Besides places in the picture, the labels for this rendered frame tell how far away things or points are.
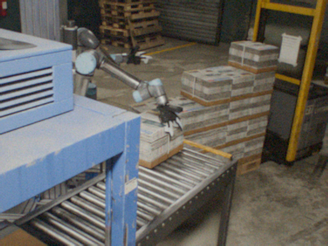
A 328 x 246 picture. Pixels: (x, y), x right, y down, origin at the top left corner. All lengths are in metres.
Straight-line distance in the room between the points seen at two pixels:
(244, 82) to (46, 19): 1.88
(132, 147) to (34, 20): 1.72
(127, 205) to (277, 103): 3.47
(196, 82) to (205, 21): 7.28
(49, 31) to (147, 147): 1.01
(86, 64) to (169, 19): 9.03
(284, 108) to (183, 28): 6.94
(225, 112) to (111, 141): 2.63
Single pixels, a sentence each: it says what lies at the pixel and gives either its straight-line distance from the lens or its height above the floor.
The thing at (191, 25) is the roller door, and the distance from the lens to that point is 11.03.
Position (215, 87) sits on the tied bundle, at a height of 1.00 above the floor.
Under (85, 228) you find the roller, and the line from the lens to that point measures 2.01.
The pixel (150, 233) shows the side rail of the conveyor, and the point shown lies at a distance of 1.99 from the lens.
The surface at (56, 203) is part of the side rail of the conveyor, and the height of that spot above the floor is 0.80.
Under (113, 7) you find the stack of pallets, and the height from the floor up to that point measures 0.91.
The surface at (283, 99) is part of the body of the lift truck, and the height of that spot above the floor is 0.67.
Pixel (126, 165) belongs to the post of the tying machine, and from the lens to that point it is 1.26.
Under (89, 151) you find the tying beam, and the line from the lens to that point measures 1.11.
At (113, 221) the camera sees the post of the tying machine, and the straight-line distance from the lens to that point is 1.39.
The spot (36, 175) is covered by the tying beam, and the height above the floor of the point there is 1.51.
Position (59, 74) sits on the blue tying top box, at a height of 1.67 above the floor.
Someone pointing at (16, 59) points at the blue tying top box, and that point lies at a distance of 1.10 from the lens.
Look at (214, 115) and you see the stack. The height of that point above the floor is 0.74.
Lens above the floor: 1.99
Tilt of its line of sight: 22 degrees down
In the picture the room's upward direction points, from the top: 4 degrees clockwise
